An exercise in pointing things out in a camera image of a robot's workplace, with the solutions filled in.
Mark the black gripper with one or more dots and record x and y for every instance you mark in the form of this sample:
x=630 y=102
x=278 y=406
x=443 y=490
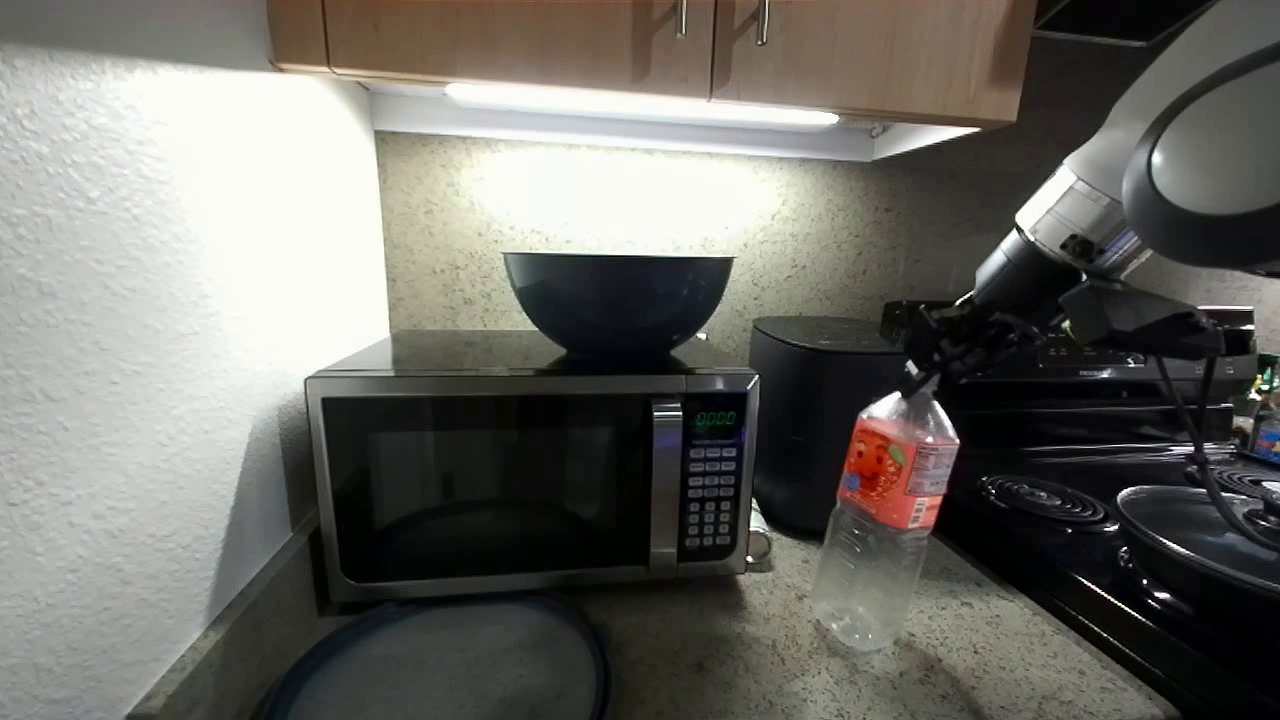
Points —
x=985 y=327

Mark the clear bottle with orange label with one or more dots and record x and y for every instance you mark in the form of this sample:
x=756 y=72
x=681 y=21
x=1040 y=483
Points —
x=885 y=507

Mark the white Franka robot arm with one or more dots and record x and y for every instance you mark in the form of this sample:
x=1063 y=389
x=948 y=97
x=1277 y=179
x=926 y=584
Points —
x=1172 y=147

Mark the dark round bowl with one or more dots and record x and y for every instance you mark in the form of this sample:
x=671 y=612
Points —
x=617 y=302

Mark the blue labelled bottle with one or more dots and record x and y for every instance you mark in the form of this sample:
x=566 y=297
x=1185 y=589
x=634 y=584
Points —
x=1266 y=423

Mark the stainless steel microwave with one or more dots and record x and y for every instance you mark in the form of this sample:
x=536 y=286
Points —
x=504 y=483

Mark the black air fryer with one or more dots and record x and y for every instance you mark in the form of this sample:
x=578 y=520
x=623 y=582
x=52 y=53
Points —
x=813 y=425

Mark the black stove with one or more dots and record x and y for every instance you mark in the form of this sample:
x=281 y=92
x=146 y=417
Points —
x=1094 y=584

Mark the black frying pan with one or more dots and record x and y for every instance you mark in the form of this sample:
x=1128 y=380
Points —
x=1195 y=526

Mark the under-cabinet light strip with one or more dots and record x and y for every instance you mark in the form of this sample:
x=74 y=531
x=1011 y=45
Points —
x=641 y=104

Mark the round dark-rimmed plate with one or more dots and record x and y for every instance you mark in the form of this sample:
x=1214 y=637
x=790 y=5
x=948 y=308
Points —
x=443 y=665

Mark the wooden wall cabinet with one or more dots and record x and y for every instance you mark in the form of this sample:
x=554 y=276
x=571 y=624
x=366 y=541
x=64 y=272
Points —
x=664 y=45

